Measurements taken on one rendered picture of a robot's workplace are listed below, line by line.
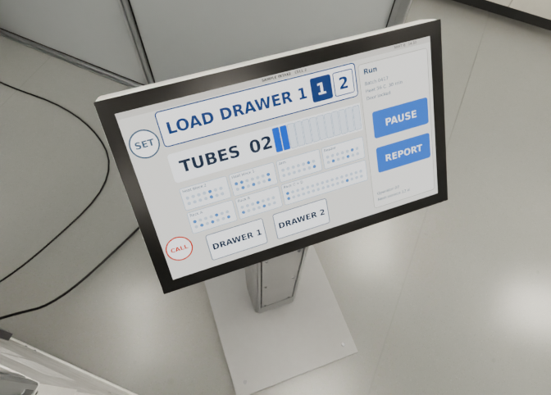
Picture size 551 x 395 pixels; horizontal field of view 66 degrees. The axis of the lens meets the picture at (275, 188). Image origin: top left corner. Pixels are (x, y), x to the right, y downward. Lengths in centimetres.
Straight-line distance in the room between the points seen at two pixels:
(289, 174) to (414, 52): 27
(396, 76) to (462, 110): 164
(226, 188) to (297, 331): 105
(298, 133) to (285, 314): 107
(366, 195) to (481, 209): 135
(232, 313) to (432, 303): 77
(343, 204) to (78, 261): 134
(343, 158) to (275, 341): 104
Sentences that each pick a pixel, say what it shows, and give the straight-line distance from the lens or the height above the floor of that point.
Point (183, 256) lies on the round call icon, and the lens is 68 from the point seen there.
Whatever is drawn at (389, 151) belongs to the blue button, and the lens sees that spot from 73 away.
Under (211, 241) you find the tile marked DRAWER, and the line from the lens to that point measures 67.
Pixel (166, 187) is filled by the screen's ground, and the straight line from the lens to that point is 63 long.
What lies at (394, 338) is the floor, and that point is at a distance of 173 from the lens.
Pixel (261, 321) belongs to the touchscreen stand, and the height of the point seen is 4.
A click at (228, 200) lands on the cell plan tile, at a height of 106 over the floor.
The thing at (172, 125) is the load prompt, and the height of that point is 116.
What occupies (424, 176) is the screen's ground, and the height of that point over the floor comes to 101.
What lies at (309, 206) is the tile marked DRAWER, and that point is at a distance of 69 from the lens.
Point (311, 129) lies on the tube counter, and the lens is 66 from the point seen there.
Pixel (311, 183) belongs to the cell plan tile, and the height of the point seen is 105.
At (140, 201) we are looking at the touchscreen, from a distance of 64.
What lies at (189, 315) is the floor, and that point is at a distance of 169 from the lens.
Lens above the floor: 164
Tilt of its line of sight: 61 degrees down
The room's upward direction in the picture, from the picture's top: 4 degrees clockwise
